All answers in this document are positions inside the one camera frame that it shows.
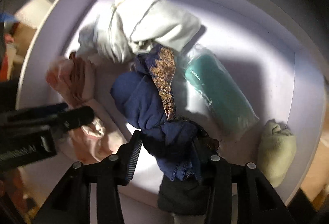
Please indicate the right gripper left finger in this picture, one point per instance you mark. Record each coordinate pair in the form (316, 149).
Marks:
(69, 201)

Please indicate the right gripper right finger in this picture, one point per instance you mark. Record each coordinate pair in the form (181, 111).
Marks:
(238, 194)

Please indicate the pink floral garment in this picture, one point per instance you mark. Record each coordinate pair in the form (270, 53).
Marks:
(74, 79)

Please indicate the teal cloth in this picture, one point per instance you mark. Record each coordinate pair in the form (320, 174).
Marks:
(228, 105)

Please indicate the navy blue garment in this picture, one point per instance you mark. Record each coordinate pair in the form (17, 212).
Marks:
(145, 98)

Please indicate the white grey garment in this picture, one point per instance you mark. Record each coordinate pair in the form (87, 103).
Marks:
(131, 27)

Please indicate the cream yellow sock roll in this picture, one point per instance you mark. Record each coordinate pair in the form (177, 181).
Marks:
(277, 149)

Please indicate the black folded sock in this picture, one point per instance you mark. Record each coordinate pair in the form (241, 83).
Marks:
(187, 198)

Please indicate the open white drawer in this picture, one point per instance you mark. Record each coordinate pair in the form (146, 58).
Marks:
(186, 111)

